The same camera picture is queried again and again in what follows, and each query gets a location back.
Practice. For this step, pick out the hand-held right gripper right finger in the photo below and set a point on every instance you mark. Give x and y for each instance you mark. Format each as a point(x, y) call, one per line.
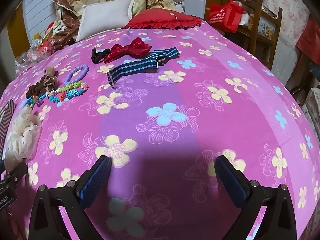
point(230, 182)

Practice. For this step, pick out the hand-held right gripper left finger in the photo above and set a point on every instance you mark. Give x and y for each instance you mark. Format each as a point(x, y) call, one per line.
point(97, 180)

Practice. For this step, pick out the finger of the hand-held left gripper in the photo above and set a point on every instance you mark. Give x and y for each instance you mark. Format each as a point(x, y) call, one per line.
point(16, 171)

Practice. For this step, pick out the white scrunchie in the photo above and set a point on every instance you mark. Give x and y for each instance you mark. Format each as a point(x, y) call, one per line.
point(22, 132)

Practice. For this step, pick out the striped cardboard box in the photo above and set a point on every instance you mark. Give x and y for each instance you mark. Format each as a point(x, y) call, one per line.
point(6, 120)

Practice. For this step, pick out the brown scrunchie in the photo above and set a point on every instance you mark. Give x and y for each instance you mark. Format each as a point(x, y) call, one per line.
point(37, 87)

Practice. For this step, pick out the black hair scrunchie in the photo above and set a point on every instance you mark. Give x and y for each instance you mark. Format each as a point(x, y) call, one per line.
point(96, 56)

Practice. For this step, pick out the red satin hair bow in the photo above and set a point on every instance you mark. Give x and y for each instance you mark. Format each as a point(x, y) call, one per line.
point(130, 48)

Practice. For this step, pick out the pink floral bedsheet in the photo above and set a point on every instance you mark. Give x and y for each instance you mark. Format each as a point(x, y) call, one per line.
point(175, 92)

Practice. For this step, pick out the pile of clear plastic bags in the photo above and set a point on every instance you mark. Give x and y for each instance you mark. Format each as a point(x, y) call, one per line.
point(30, 55)

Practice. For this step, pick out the yellow wooden door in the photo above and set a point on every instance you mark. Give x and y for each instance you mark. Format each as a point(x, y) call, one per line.
point(17, 35)

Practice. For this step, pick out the wooden chair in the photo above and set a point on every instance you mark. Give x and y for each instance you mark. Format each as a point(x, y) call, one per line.
point(276, 30)

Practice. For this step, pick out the brown patterned blanket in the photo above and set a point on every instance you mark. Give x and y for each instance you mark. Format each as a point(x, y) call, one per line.
point(67, 17)

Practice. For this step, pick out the white pillow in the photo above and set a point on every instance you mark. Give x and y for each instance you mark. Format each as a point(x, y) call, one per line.
point(102, 17)

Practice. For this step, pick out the white slatted panel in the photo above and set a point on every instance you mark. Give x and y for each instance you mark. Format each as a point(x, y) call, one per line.
point(40, 10)

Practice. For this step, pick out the red fabric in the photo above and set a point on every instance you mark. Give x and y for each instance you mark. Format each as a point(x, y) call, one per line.
point(310, 37)

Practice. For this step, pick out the red shopping bag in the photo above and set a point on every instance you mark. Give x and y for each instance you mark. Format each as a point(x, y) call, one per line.
point(227, 15)

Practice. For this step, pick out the red ruffled cushion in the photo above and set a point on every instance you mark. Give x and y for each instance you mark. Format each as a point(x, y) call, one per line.
point(160, 17)

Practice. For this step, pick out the floral lace cloth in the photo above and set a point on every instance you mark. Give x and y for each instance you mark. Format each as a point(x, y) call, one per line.
point(287, 5)

